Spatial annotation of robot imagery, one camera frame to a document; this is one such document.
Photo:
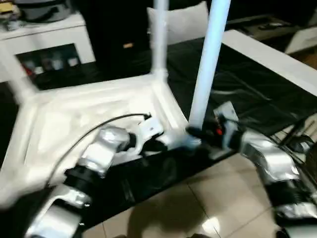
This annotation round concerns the white plastic table leg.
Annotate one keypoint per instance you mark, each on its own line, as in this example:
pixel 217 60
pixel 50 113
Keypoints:
pixel 210 62
pixel 160 37
pixel 19 77

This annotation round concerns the white plastic table top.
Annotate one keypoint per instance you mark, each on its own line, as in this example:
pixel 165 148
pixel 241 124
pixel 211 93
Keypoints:
pixel 74 106

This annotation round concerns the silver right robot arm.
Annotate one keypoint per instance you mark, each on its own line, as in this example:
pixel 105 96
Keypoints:
pixel 272 161

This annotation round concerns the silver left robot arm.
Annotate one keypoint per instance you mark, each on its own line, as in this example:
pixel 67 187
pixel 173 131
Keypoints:
pixel 99 153

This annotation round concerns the black table mat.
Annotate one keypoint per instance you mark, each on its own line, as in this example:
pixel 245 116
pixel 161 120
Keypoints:
pixel 247 86

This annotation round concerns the black metal table leg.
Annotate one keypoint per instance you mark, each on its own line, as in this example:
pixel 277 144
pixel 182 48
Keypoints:
pixel 296 131

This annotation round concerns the white flat board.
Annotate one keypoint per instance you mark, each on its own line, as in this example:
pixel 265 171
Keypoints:
pixel 272 62

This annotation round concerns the white pillow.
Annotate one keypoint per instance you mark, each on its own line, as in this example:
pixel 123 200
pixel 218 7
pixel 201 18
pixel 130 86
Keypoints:
pixel 185 22

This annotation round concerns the dark low tv bench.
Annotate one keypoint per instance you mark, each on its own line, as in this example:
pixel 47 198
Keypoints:
pixel 247 27

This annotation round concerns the black remote control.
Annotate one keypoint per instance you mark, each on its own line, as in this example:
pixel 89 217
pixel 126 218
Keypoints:
pixel 270 26

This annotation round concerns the black cabinet with gold label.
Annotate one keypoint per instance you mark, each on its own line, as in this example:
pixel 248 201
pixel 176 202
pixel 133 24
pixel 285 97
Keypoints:
pixel 111 32

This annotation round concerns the white low side cabinet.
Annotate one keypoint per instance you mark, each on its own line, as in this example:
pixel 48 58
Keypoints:
pixel 303 39

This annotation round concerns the red bottle in cabinet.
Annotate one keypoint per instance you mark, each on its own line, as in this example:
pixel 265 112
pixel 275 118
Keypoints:
pixel 27 70

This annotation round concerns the white glass-door cabinet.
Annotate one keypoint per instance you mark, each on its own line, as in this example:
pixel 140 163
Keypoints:
pixel 49 34

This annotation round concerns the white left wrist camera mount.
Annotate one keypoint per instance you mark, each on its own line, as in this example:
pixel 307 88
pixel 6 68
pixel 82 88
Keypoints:
pixel 148 129

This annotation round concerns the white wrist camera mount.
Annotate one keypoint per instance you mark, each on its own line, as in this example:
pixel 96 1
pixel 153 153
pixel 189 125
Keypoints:
pixel 227 111
pixel 148 129

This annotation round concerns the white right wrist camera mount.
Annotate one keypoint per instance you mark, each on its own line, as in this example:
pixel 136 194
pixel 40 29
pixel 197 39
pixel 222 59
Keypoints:
pixel 227 111

